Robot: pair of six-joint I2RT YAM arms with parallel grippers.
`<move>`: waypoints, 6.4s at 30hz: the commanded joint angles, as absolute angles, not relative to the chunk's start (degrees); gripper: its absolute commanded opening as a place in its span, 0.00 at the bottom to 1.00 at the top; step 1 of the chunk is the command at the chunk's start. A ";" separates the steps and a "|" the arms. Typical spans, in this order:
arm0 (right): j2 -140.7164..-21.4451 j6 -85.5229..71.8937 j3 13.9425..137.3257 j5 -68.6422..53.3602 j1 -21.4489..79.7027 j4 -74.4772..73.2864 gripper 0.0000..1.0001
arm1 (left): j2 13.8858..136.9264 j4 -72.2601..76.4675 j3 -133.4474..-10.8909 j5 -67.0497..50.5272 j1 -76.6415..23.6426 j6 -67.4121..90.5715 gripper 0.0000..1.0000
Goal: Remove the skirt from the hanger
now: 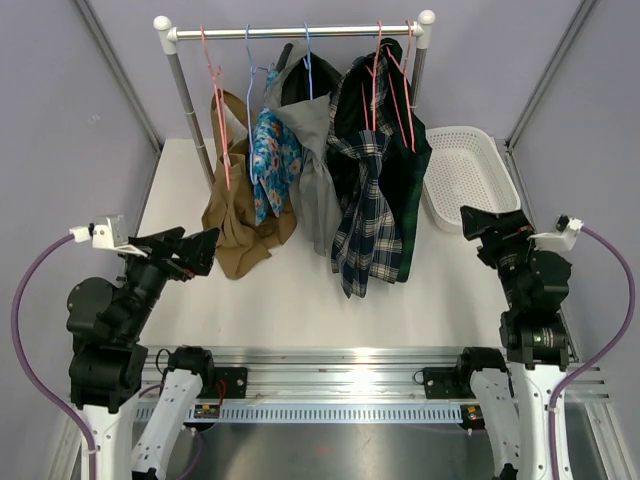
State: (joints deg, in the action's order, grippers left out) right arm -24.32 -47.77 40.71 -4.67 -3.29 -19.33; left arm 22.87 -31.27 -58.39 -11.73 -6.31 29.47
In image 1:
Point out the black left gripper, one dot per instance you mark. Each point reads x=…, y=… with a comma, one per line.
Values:
x=195, y=250

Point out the metal clothes rack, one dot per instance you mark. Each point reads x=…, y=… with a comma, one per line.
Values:
x=420, y=30

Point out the white slotted cable duct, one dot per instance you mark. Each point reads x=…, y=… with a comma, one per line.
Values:
x=241, y=413

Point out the blue floral skirt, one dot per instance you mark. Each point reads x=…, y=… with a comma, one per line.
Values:
x=274, y=161

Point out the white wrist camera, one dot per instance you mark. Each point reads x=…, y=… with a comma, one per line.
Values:
x=562, y=238
x=109, y=233

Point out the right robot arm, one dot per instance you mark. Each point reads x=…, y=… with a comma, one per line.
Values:
x=521, y=391

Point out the navy white plaid skirt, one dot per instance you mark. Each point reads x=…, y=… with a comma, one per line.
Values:
x=367, y=242

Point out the white perforated plastic basket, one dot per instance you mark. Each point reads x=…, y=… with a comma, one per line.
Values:
x=465, y=168

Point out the tan brown skirt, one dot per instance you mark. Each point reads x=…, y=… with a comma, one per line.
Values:
x=242, y=244

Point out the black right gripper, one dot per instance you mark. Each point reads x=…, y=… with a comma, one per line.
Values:
x=513, y=228

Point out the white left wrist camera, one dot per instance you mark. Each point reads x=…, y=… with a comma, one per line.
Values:
x=109, y=233

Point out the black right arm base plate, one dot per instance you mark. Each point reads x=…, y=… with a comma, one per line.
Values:
x=445, y=383

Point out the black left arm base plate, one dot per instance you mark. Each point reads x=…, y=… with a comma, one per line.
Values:
x=231, y=381

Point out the blue wire hanger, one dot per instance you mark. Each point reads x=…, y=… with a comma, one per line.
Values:
x=252, y=72
x=307, y=60

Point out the dark green plaid skirt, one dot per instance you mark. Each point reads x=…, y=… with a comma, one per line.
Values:
x=403, y=174

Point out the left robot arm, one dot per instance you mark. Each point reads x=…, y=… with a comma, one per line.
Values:
x=106, y=321

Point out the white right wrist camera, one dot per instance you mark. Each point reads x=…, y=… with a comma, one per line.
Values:
x=562, y=238

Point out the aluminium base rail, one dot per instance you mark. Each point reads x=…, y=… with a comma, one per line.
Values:
x=334, y=375

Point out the grey skirt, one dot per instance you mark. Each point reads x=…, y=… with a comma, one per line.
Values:
x=315, y=201

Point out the pink wire hanger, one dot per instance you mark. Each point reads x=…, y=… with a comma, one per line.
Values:
x=406, y=126
x=215, y=74
x=370, y=109

